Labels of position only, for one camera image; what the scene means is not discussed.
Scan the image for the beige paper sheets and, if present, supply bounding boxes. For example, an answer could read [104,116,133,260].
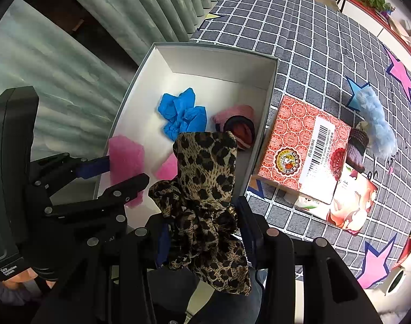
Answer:
[389,17,411,43]

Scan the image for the person's jeans leg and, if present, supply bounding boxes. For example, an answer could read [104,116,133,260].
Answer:
[192,266,264,324]

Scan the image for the pink sponge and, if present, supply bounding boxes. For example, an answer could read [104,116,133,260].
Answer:
[155,153,179,181]

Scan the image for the blue shoe cover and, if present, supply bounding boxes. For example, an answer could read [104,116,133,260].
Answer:
[163,106,208,142]
[157,88,196,120]

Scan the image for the pink sock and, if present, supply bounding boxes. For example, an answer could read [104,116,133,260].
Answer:
[212,104,256,151]
[107,135,146,208]

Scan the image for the person's left hand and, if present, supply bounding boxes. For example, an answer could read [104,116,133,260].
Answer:
[5,266,57,291]

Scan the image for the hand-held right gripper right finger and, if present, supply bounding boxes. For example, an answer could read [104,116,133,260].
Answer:
[237,196,375,324]

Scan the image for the light blue fluffy scrunchie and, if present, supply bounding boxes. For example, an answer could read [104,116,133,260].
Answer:
[355,86,398,158]

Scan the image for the white storage box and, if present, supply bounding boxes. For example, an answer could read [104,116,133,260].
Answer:
[92,42,279,210]

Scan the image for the round black disc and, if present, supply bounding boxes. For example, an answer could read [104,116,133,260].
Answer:
[386,266,409,296]

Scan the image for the low white red-topped cabinet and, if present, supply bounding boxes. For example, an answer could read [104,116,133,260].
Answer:
[347,0,411,53]

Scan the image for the floral print tissue pack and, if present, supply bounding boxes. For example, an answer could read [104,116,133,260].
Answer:
[286,162,378,234]

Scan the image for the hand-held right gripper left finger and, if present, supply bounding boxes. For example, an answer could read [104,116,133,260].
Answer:
[32,214,172,324]

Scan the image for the grey-green curtain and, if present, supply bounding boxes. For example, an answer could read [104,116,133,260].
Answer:
[0,0,226,163]

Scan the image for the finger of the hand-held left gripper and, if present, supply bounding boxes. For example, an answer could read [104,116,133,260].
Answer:
[43,173,150,223]
[30,153,111,193]

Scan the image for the grey checked star blanket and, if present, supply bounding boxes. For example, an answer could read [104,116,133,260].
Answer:
[188,0,411,289]

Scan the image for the dark brown knit cloth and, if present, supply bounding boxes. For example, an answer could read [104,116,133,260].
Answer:
[349,128,370,149]

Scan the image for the red patterned tissue pack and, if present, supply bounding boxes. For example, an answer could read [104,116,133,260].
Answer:
[256,95,352,205]

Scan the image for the leopard print cloth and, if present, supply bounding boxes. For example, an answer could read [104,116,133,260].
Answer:
[148,131,252,296]

